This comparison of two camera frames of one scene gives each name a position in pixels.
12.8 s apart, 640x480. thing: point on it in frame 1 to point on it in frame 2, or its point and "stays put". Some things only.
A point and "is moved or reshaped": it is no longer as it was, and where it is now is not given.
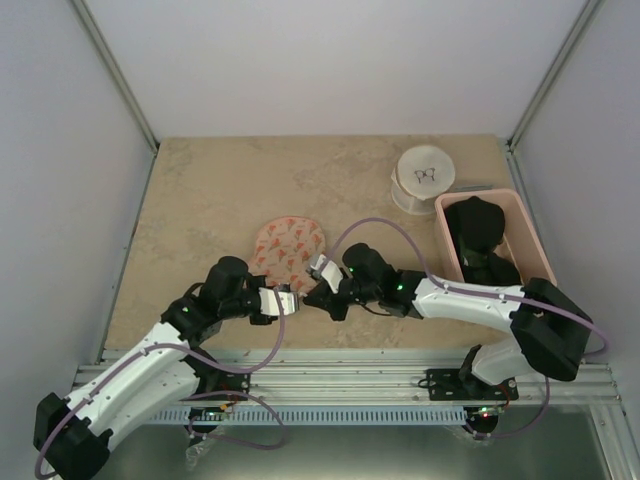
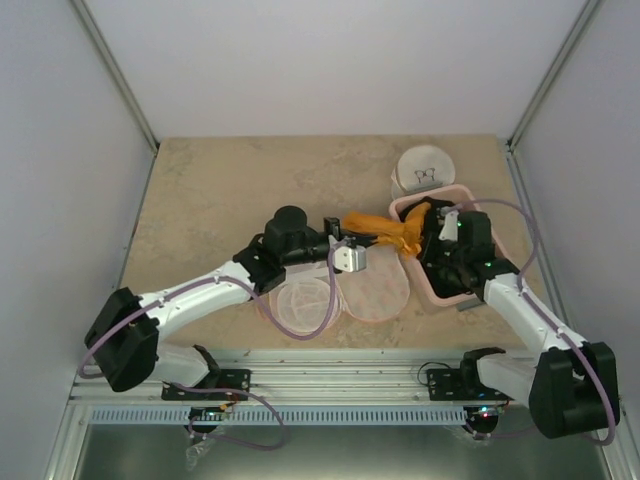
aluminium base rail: x=373 y=376 stays put
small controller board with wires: x=207 y=413 stays put
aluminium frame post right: x=590 y=14 stays put
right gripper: x=322 y=296 to x=429 y=250
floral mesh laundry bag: x=283 y=249 is moved or reshaped
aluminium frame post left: x=118 y=73 stays put
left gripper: x=264 y=321 to x=346 y=238
